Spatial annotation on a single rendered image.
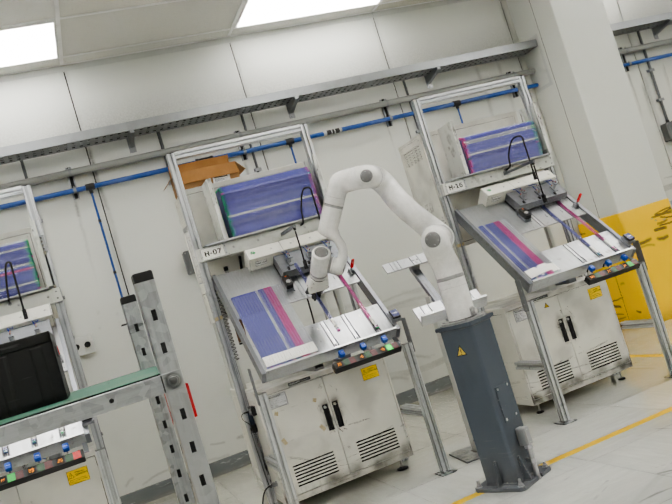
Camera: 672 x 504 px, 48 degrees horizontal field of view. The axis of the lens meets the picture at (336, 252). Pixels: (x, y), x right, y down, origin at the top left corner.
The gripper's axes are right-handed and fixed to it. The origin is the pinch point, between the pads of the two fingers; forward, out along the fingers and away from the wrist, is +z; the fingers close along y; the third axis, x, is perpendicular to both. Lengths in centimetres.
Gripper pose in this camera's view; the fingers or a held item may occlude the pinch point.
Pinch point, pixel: (316, 295)
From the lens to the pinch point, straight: 355.6
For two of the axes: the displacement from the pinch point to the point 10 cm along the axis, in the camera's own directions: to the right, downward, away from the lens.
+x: 4.2, 7.1, -5.7
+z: -0.9, 6.5, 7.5
